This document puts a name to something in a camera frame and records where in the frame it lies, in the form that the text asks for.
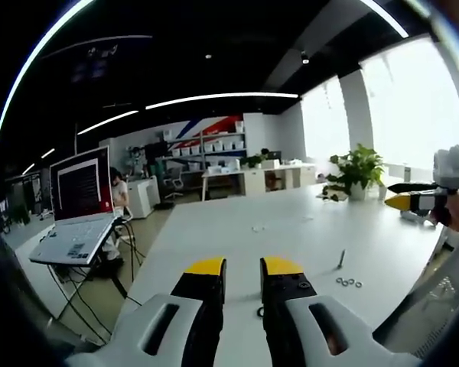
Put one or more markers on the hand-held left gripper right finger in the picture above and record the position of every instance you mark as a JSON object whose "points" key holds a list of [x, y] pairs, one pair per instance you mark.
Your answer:
{"points": [[321, 325]]}

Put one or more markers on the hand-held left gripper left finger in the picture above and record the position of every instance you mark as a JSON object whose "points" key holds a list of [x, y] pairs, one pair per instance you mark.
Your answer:
{"points": [[164, 325]]}

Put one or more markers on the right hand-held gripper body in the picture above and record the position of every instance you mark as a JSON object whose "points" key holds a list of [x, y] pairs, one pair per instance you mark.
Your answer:
{"points": [[448, 164]]}

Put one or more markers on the metal threaded stud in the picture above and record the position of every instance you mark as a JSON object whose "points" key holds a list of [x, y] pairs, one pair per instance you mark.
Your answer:
{"points": [[342, 260]]}

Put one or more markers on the potted green plant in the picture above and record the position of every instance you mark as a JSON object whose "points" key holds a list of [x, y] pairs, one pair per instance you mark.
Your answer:
{"points": [[357, 172]]}

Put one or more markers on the black laptop stand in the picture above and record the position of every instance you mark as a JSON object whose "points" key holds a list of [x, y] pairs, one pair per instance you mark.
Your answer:
{"points": [[107, 264]]}

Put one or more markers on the grey mesh chair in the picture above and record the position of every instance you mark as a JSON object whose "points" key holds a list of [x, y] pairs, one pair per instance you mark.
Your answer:
{"points": [[432, 306]]}

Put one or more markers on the white storage cabinet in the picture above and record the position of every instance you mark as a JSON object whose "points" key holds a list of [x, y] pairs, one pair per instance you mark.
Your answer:
{"points": [[279, 179]]}

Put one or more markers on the grey office chair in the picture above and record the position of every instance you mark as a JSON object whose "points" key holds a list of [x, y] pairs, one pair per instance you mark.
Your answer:
{"points": [[174, 183]]}

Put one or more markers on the white laptop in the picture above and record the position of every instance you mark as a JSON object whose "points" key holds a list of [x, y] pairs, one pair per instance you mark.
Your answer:
{"points": [[80, 199]]}

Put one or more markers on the white desk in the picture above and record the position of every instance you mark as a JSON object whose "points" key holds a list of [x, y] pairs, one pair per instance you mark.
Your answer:
{"points": [[222, 179]]}

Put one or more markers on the small potted plant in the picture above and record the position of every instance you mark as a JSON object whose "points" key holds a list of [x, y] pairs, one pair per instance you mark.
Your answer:
{"points": [[254, 160]]}

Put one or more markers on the shelf with white bins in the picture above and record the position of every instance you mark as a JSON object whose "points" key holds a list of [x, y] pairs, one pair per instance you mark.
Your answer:
{"points": [[210, 149]]}

